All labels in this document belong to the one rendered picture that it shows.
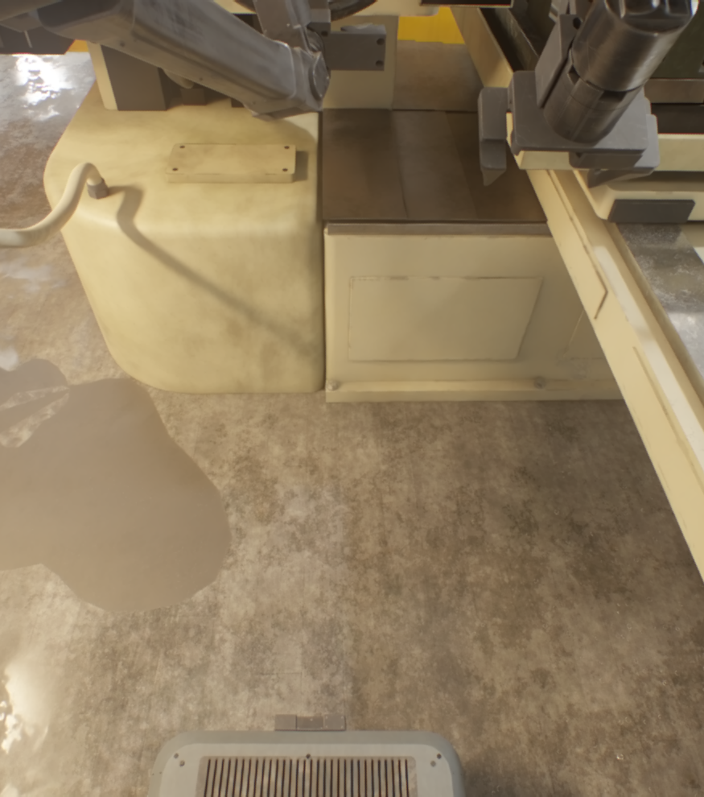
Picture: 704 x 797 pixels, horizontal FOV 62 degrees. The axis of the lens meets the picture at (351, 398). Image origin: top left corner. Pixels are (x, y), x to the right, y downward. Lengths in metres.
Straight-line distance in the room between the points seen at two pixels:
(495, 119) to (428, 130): 1.36
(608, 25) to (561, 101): 0.07
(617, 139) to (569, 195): 0.96
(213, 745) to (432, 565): 0.68
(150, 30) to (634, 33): 0.31
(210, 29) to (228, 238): 0.97
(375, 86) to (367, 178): 0.43
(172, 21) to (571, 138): 0.30
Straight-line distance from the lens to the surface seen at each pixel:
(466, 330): 1.70
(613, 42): 0.44
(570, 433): 1.89
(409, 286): 1.57
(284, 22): 0.77
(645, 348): 1.12
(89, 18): 0.46
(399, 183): 1.60
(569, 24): 0.50
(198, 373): 1.83
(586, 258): 1.32
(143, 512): 1.69
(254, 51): 0.63
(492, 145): 0.52
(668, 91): 1.29
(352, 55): 0.86
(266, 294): 1.59
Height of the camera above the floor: 1.40
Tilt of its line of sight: 49 degrees down
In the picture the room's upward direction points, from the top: 2 degrees clockwise
